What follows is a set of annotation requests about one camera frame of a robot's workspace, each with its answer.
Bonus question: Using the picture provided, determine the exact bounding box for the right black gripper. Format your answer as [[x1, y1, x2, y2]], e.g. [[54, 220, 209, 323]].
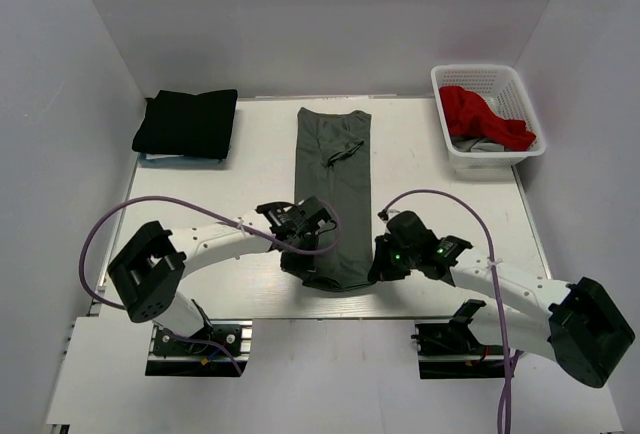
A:
[[369, 234, 420, 281]]

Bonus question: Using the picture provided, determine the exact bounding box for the grey t shirt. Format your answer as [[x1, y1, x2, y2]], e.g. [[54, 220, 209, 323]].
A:
[[451, 136, 507, 153], [294, 108, 373, 292]]

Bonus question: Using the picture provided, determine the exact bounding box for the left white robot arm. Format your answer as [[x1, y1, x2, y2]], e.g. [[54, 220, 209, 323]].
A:
[[107, 196, 341, 353]]

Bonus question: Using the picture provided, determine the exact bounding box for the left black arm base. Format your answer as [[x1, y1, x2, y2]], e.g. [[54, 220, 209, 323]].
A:
[[145, 321, 252, 378]]

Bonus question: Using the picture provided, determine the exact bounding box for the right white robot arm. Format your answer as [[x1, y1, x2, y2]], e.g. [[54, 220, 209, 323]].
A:
[[369, 211, 636, 388]]

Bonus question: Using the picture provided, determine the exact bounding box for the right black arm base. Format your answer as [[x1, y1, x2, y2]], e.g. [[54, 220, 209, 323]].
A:
[[411, 323, 504, 380]]

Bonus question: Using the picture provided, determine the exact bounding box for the grey t shirt in basket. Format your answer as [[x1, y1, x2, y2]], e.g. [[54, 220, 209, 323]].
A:
[[451, 136, 507, 153]]

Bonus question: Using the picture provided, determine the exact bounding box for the folded black t shirt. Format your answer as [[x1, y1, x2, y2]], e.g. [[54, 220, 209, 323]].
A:
[[132, 89, 238, 160]]

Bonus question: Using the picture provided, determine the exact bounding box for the red t shirt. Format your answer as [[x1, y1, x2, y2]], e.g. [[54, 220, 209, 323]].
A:
[[439, 86, 536, 152]]

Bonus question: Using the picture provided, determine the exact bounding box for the folded light blue t shirt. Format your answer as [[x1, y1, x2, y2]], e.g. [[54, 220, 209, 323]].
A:
[[138, 153, 224, 169]]

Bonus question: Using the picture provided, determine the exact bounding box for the white plastic basket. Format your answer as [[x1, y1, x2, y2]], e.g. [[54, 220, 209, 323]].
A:
[[431, 64, 546, 169]]

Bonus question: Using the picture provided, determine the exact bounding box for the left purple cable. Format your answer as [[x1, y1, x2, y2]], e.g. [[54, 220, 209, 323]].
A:
[[79, 195, 342, 311]]

